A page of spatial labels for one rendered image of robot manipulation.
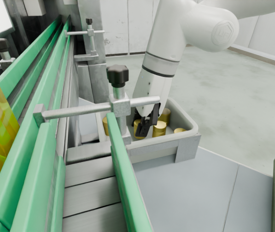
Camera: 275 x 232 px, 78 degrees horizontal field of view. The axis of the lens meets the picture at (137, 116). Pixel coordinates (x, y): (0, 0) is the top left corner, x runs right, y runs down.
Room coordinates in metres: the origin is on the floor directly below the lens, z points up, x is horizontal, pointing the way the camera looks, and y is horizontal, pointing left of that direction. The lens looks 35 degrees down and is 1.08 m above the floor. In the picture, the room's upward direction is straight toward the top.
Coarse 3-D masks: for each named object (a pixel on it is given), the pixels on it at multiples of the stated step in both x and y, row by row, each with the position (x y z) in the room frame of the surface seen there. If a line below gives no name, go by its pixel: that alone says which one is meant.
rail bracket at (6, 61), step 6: (0, 42) 0.37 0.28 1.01; (6, 42) 0.39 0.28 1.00; (0, 48) 0.37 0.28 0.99; (6, 48) 0.38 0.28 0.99; (0, 54) 0.38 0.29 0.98; (6, 54) 0.38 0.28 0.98; (0, 60) 0.37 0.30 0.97; (6, 60) 0.37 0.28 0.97; (12, 60) 0.38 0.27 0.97; (0, 66) 0.37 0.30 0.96; (6, 66) 0.37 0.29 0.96
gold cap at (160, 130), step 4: (160, 124) 0.35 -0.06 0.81; (164, 124) 0.35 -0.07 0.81; (156, 128) 0.33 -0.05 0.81; (160, 128) 0.33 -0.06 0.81; (164, 128) 0.33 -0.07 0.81; (152, 132) 0.35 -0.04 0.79; (156, 132) 0.33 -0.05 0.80; (160, 132) 0.33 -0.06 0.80; (164, 132) 0.34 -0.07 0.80; (152, 136) 0.34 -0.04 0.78; (156, 136) 0.33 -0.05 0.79
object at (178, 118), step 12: (132, 108) 0.41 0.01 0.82; (168, 108) 0.43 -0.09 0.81; (180, 108) 0.38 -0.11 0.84; (96, 120) 0.33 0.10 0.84; (132, 120) 0.41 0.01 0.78; (180, 120) 0.36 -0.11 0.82; (192, 120) 0.33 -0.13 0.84; (132, 132) 0.37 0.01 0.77; (168, 132) 0.37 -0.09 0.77; (180, 132) 0.29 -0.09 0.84; (192, 132) 0.28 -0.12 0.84; (132, 144) 0.25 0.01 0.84; (144, 144) 0.25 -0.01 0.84
